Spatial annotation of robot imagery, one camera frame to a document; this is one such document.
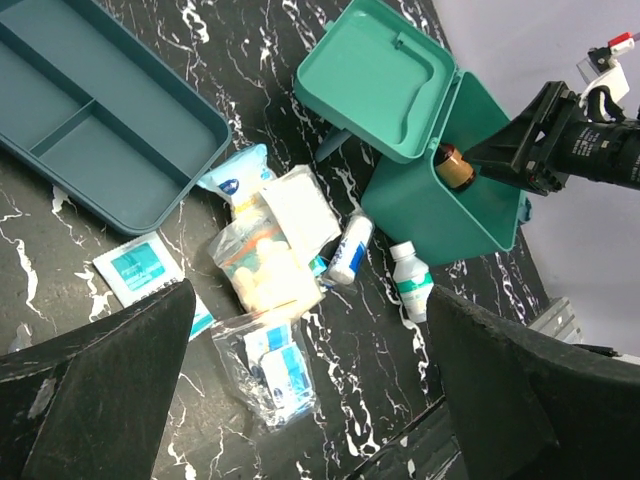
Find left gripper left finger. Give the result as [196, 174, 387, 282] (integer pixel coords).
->
[1, 280, 196, 479]

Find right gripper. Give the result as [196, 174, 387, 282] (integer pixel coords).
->
[463, 81, 623, 193]

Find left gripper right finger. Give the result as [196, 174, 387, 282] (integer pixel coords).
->
[427, 286, 639, 479]

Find brown medicine bottle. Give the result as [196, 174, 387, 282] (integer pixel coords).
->
[434, 143, 476, 193]

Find green medicine box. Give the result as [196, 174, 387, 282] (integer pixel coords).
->
[294, 1, 524, 266]

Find white green-label bottle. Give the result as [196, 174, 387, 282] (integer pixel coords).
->
[390, 241, 434, 324]

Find cotton ball bag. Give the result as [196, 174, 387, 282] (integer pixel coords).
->
[208, 212, 324, 318]

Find blue cotton swab bag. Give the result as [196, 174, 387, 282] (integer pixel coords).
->
[196, 144, 277, 220]

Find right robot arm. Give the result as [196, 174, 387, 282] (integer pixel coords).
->
[464, 81, 639, 196]

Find teal white wipe packet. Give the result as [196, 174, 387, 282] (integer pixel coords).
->
[93, 232, 186, 308]

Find clear bag blue bandages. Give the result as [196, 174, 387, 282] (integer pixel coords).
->
[211, 310, 319, 431]

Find white blue tube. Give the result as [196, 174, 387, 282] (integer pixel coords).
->
[327, 210, 374, 285]

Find white gauze packet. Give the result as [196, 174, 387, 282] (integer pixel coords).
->
[259, 165, 341, 264]

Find blue divided tray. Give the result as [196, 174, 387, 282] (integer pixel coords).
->
[1, 1, 231, 236]

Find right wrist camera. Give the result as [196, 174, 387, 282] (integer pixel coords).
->
[576, 32, 639, 122]

